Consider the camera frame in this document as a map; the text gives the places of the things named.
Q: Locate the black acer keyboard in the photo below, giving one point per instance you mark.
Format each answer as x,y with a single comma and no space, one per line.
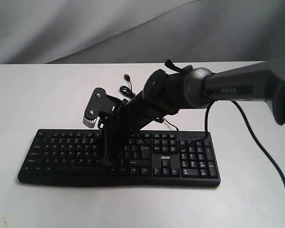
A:
72,158

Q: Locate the grey backdrop cloth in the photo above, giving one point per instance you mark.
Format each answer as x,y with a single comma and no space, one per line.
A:
140,31

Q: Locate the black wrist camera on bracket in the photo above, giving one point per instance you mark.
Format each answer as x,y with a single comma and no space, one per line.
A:
99,105

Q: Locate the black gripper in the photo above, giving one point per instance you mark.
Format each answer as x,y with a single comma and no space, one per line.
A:
121,123

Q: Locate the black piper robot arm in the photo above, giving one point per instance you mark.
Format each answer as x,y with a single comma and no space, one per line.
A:
188,88

